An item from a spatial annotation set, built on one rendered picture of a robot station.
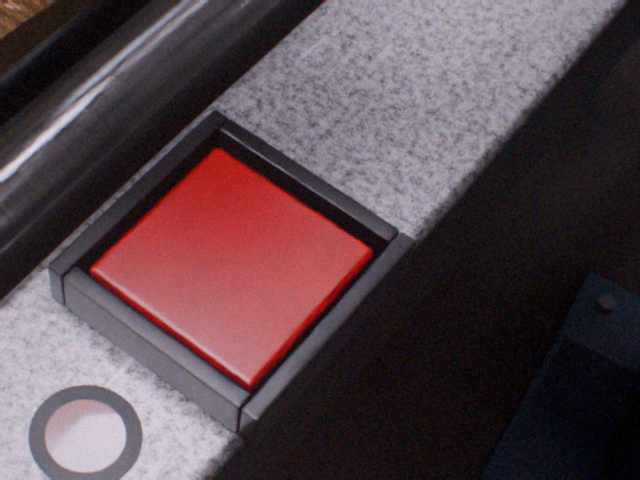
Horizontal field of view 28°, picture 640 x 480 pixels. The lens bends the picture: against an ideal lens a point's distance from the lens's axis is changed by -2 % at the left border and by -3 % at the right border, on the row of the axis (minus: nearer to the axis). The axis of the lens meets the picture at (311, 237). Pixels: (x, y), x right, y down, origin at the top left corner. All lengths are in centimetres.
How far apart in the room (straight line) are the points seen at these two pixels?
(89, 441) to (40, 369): 3
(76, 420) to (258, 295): 6
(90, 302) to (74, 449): 4
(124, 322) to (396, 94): 13
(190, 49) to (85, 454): 15
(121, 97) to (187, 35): 3
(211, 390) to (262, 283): 4
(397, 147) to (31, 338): 13
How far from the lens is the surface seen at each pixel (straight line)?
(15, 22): 43
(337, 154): 42
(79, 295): 37
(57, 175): 41
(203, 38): 45
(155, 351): 36
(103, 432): 37
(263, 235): 38
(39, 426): 37
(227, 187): 39
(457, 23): 47
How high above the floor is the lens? 125
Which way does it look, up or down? 55 degrees down
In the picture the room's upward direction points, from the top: 10 degrees clockwise
